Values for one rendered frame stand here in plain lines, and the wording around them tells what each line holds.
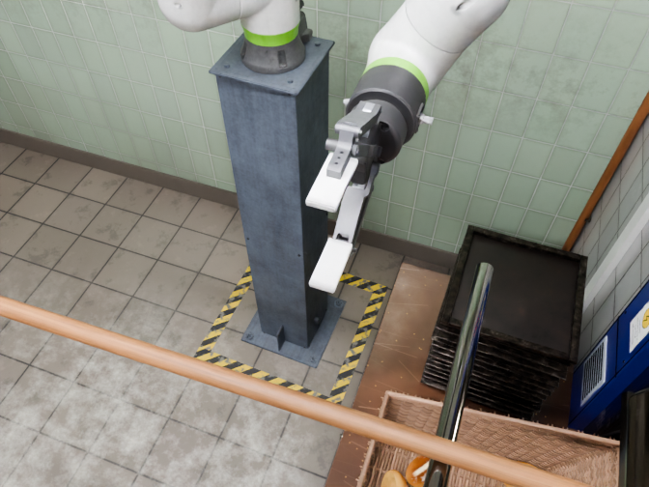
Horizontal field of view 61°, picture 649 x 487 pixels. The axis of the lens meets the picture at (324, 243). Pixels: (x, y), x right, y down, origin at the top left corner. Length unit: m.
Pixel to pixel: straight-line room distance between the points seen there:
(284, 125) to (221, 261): 1.22
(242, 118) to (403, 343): 0.73
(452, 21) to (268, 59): 0.64
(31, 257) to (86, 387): 0.72
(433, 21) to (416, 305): 1.03
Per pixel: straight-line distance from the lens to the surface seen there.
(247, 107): 1.34
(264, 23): 1.24
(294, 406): 0.79
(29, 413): 2.33
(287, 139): 1.35
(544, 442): 1.33
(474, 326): 0.91
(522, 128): 1.89
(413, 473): 1.37
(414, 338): 1.56
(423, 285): 1.66
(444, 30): 0.73
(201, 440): 2.09
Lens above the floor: 1.94
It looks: 52 degrees down
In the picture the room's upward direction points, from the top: straight up
